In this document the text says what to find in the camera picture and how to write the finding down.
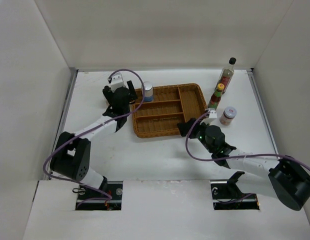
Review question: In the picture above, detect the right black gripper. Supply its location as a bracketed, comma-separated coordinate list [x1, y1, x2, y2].
[176, 117, 215, 154]

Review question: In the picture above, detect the black-capped shaker blue label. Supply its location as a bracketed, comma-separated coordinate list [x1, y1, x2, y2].
[141, 81, 154, 102]

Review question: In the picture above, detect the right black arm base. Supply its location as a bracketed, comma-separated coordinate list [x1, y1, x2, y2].
[210, 171, 260, 211]

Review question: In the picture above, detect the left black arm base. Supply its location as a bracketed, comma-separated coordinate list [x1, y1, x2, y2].
[72, 181, 124, 211]

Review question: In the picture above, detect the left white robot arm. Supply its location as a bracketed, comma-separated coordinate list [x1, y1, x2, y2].
[49, 78, 137, 200]

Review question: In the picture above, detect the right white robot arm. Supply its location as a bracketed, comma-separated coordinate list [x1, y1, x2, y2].
[177, 118, 310, 211]

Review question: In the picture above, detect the brown wicker divided basket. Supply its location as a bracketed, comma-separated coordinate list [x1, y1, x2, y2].
[131, 83, 207, 138]

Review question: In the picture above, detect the yellow-capped red sauce bottle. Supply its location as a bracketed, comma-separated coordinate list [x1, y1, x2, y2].
[207, 83, 225, 110]

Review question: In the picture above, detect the short red-labelled jar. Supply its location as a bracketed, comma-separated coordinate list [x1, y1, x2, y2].
[219, 106, 237, 126]

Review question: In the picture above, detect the tall black-capped sauce bottle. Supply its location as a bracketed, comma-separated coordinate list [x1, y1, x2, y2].
[217, 57, 237, 94]

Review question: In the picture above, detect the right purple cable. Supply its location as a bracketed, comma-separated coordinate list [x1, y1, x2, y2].
[185, 111, 310, 176]

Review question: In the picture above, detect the purple cable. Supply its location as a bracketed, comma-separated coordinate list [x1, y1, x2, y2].
[185, 111, 310, 176]
[42, 69, 146, 210]

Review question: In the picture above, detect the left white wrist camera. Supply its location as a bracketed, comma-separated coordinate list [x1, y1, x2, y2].
[107, 72, 126, 92]

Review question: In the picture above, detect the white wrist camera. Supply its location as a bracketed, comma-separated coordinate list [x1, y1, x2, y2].
[107, 72, 126, 92]
[200, 108, 218, 125]

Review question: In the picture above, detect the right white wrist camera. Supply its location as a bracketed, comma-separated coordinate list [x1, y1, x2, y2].
[200, 108, 218, 125]

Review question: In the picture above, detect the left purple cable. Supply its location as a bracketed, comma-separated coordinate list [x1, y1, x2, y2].
[42, 69, 146, 210]

